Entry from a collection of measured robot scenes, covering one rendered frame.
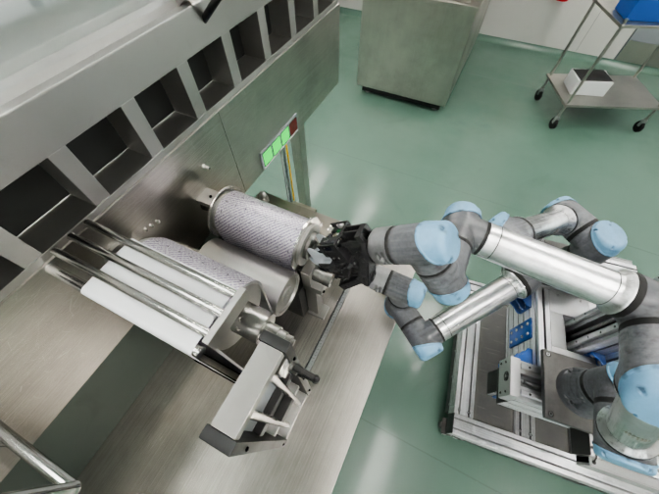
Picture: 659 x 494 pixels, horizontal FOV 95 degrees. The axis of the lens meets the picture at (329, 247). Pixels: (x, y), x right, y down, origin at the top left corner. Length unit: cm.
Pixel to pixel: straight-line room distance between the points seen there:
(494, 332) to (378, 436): 86
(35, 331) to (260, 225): 47
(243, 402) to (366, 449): 147
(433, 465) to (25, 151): 194
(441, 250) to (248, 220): 48
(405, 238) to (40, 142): 60
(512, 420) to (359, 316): 108
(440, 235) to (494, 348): 149
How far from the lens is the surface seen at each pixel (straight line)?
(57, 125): 67
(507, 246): 69
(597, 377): 121
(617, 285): 77
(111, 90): 71
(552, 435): 199
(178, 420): 110
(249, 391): 48
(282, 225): 75
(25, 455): 64
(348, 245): 62
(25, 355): 82
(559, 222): 132
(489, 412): 187
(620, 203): 344
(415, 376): 199
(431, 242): 51
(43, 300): 77
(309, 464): 101
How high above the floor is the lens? 191
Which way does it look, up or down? 58 degrees down
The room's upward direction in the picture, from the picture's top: 1 degrees counter-clockwise
